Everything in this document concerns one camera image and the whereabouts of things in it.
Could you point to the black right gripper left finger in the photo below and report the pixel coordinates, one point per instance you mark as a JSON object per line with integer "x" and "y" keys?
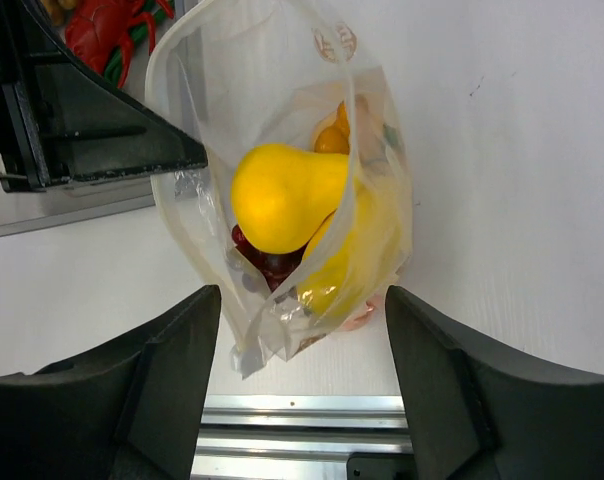
{"x": 129, "y": 408}

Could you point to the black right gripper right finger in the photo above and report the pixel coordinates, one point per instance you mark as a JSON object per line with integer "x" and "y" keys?
{"x": 477, "y": 408}

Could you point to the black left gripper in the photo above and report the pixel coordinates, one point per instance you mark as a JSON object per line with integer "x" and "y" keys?
{"x": 61, "y": 124}

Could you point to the yellow lemon toy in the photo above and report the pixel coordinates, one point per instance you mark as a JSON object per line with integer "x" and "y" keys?
{"x": 373, "y": 249}
{"x": 280, "y": 195}

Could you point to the clear dotted zip top bag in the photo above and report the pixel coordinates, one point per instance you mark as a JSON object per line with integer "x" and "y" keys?
{"x": 236, "y": 75}

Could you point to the yellow banana bunch toy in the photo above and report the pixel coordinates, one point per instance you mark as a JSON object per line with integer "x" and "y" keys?
{"x": 332, "y": 136}

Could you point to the orange fruit toy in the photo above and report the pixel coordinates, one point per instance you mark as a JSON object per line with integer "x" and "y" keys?
{"x": 363, "y": 314}

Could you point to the clear plastic food tray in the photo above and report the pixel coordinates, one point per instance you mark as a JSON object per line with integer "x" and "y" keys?
{"x": 25, "y": 212}

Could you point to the green scallion toy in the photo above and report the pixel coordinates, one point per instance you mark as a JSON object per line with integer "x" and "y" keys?
{"x": 117, "y": 67}

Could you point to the red lobster toy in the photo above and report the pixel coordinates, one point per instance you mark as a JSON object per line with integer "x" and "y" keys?
{"x": 97, "y": 27}

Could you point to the aluminium mounting rail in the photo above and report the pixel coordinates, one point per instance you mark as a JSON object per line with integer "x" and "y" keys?
{"x": 295, "y": 437}

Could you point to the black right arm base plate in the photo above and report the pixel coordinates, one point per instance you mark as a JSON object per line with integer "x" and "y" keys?
{"x": 381, "y": 466}

